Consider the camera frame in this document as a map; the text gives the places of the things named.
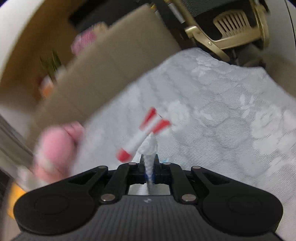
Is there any white knitted cloth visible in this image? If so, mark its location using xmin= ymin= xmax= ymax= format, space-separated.
xmin=138 ymin=133 xmax=158 ymax=194

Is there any red white rocket toy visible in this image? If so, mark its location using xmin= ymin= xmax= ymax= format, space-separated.
xmin=116 ymin=107 xmax=171 ymax=163

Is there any pink plush toy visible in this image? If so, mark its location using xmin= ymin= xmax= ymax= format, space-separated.
xmin=31 ymin=121 xmax=85 ymax=184

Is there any white patterned mattress cover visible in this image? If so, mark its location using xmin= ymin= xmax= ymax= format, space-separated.
xmin=71 ymin=48 xmax=295 ymax=240

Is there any cardboard box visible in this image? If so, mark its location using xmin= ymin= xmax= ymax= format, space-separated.
xmin=1 ymin=1 xmax=180 ymax=148

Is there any gold chair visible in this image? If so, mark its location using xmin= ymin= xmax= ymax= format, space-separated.
xmin=162 ymin=0 xmax=271 ymax=63

